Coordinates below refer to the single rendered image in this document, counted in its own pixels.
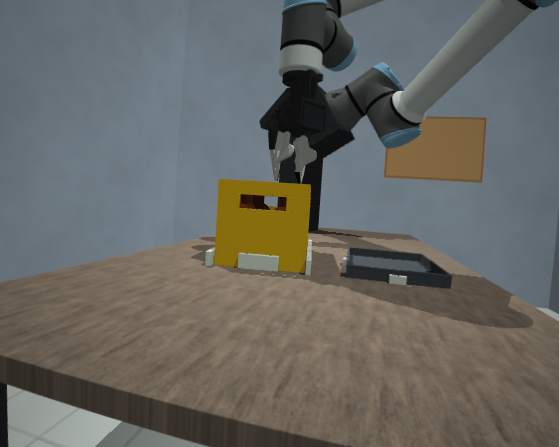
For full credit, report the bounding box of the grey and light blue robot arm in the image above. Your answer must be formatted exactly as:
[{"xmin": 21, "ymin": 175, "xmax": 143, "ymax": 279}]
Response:
[{"xmin": 278, "ymin": 0, "xmax": 558, "ymax": 148}]

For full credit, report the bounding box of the brown glass bottle with blue label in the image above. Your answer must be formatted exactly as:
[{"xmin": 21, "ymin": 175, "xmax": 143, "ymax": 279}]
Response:
[{"xmin": 274, "ymin": 197, "xmax": 287, "ymax": 211}]

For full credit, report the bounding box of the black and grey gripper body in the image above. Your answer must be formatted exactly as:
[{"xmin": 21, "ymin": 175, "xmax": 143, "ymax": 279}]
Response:
[{"xmin": 275, "ymin": 69, "xmax": 327, "ymax": 137}]

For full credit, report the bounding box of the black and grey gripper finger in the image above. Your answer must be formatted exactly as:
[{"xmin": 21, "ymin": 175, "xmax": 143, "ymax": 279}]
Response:
[
  {"xmin": 268, "ymin": 115, "xmax": 294, "ymax": 181},
  {"xmin": 293, "ymin": 132, "xmax": 317, "ymax": 184}
]

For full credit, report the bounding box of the yellow bottle crate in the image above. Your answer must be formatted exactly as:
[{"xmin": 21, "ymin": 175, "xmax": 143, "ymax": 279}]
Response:
[{"xmin": 214, "ymin": 179, "xmax": 311, "ymax": 273}]

